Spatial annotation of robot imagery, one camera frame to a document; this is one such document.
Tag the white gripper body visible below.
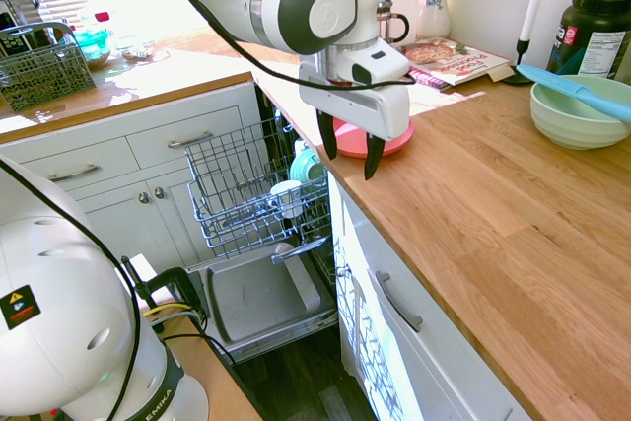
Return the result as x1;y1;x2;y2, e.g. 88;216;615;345
299;61;412;142

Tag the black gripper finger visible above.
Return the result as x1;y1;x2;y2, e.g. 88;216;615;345
363;132;386;181
316;108;339;162

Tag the pink plastic plate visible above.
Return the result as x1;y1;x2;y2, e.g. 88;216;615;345
332;114;416;159

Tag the grey dishwasher door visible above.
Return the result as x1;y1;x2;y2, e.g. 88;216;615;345
186;238;339;359

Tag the green ceramic bowl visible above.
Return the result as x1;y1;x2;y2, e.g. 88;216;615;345
289;147;326;184

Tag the white mug with print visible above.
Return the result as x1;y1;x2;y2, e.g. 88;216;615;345
269;179;304;219

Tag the pink book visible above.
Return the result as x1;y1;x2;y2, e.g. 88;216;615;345
406;67;453;93

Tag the glass french press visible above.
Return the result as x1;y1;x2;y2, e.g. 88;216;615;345
377;0;411;47

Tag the food processor cookbook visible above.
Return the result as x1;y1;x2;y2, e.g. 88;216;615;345
396;35;514;88

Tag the white vase with blue flowers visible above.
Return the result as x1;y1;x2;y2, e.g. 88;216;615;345
416;0;453;40

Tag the white patterned dish towel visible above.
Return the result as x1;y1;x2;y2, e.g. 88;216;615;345
333;238;410;421

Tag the black candle holder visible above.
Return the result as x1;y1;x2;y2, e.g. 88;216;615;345
502;37;536;86

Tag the light blue knife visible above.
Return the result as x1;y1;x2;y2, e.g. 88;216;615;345
516;64;631;124

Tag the mint green ribbed bowl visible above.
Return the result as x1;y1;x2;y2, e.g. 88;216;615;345
529;74;631;151

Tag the clear glass dish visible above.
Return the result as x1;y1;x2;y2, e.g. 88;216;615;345
117;31;157;64

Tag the black table clamp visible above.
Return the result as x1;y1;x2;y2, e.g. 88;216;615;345
121;255;208;333

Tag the white kitchen cabinet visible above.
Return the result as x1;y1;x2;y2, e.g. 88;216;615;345
0;80;270;277
327;174;533;421

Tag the green glass jar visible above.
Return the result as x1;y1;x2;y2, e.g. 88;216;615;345
73;11;112;70

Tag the black protein powder jar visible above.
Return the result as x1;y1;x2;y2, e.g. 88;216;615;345
545;0;631;82

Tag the grey cutlery basket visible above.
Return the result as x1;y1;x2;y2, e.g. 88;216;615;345
0;20;98;113

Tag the silver kitchen appliance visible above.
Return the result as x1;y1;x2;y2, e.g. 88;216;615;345
0;0;43;57

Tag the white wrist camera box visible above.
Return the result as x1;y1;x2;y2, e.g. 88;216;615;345
350;45;411;89

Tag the grey wire dishwasher rack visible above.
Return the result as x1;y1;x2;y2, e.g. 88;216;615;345
184;117;331;260

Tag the silver drawer handle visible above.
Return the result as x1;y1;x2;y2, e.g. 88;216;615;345
374;270;424;333
47;163;102;182
167;131;214;150

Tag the yellow cable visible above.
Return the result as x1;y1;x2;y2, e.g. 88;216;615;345
142;301;199;319

